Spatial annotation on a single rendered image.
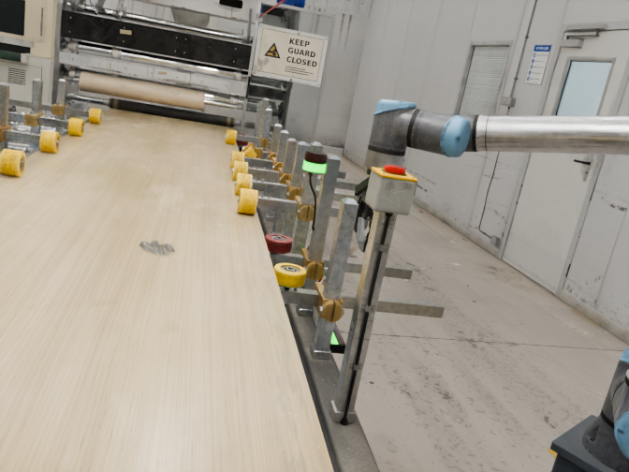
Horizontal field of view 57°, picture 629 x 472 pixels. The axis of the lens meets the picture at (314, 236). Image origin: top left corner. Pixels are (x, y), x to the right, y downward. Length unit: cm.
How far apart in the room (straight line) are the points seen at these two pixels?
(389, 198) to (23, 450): 68
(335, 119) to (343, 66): 93
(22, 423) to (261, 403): 31
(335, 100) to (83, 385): 1000
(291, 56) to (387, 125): 275
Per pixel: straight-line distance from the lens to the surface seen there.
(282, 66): 408
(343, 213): 135
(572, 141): 145
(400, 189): 107
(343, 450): 118
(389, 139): 138
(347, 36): 1074
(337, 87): 1072
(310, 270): 162
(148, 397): 88
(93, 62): 415
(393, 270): 175
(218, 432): 82
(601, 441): 166
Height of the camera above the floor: 137
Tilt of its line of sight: 15 degrees down
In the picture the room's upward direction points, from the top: 10 degrees clockwise
